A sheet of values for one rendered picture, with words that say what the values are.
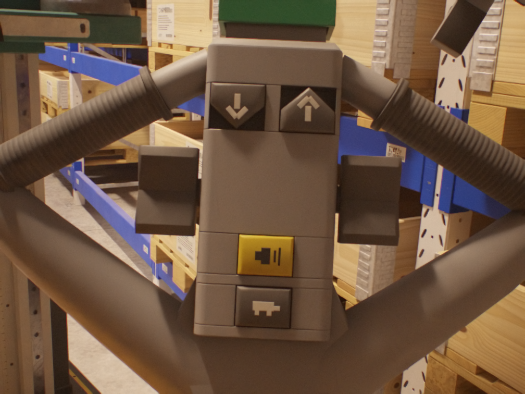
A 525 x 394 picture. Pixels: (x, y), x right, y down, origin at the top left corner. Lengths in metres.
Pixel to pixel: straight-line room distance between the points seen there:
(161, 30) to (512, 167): 2.44
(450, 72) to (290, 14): 1.01
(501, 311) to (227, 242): 0.93
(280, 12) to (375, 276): 1.18
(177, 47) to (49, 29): 1.32
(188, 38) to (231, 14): 2.07
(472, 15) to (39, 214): 0.37
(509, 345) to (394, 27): 0.71
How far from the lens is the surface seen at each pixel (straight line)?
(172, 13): 2.68
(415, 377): 1.64
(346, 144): 1.71
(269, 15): 0.44
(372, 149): 1.62
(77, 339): 3.02
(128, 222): 3.71
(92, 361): 2.83
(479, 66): 1.29
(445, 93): 1.44
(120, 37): 1.40
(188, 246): 2.62
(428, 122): 0.44
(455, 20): 0.54
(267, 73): 0.42
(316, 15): 0.44
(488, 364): 1.35
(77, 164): 5.01
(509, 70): 1.25
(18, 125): 1.55
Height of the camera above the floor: 1.40
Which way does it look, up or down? 15 degrees down
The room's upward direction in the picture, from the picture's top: 3 degrees clockwise
